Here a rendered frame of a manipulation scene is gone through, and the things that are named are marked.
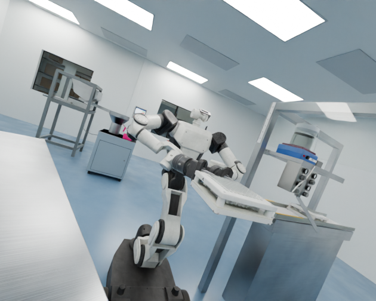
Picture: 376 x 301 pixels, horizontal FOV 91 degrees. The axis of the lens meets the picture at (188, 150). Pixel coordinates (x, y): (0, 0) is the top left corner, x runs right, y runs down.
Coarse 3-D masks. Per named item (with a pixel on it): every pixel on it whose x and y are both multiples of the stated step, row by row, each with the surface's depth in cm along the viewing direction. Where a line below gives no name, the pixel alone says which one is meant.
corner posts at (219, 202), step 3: (195, 177) 79; (198, 177) 78; (195, 180) 79; (198, 180) 78; (219, 198) 59; (216, 201) 60; (219, 201) 59; (222, 201) 58; (225, 201) 59; (219, 204) 59; (222, 204) 59; (267, 210) 67; (264, 213) 67; (267, 213) 66; (270, 213) 66; (267, 216) 66; (270, 216) 66
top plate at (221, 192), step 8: (200, 176) 75; (208, 176) 76; (208, 184) 67; (216, 184) 67; (216, 192) 61; (224, 192) 59; (232, 192) 63; (232, 200) 59; (240, 200) 60; (248, 200) 61; (256, 200) 65; (264, 200) 70; (264, 208) 64; (272, 208) 65
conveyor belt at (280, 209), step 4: (260, 208) 140; (280, 208) 165; (284, 208) 172; (276, 212) 147; (280, 212) 151; (284, 212) 157; (288, 212) 164; (292, 212) 170; (272, 216) 131; (288, 220) 138; (328, 220) 197; (336, 228) 174
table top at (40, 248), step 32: (0, 160) 65; (32, 160) 74; (0, 192) 49; (32, 192) 54; (64, 192) 60; (0, 224) 39; (32, 224) 42; (64, 224) 46; (0, 256) 32; (32, 256) 35; (64, 256) 37; (0, 288) 28; (32, 288) 29; (64, 288) 31; (96, 288) 33
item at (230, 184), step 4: (220, 180) 71; (224, 180) 74; (228, 180) 79; (224, 184) 68; (228, 184) 70; (232, 184) 73; (236, 184) 77; (240, 184) 80; (232, 188) 66; (236, 188) 69; (240, 188) 70; (244, 188) 74; (248, 192) 69; (252, 192) 72
